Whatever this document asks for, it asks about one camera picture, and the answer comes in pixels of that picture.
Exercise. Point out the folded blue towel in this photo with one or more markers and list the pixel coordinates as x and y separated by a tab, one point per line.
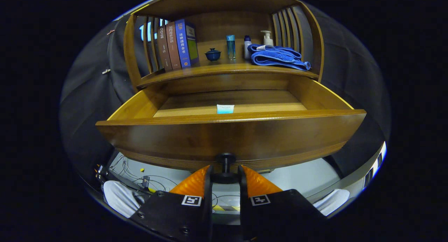
276	58

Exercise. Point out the wooden countertop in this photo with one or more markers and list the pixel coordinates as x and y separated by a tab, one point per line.
210	69

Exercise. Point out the blue lidded teacup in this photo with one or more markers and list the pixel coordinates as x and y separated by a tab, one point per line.
212	55

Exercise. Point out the white bottle with blue cap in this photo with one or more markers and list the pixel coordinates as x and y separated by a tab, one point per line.
247	47

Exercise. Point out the blue glass bottle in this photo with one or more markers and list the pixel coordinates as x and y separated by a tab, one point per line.
231	47

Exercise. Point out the light blue tube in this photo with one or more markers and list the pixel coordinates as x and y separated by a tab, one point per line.
225	109

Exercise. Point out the person's leg in white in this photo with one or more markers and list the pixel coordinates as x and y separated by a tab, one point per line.
119	198

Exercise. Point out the dark brown book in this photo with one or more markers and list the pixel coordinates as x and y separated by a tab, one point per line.
163	49

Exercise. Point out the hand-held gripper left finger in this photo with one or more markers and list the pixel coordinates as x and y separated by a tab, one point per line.
208	186

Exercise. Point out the white pump bottle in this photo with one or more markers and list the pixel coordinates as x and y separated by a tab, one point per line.
267	39

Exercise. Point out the thick blue book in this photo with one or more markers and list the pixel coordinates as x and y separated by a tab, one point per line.
183	44

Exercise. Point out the yellow black floor tape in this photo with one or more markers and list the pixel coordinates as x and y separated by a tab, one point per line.
225	208

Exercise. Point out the wooden cabinet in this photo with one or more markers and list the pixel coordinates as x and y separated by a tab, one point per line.
227	28

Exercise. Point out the reddish brown book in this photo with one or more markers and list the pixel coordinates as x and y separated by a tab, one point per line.
173	46

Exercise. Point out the wooden drawer with black knob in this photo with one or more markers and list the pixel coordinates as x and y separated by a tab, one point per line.
227	133

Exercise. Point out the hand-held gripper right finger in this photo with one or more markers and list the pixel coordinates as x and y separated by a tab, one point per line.
242	186

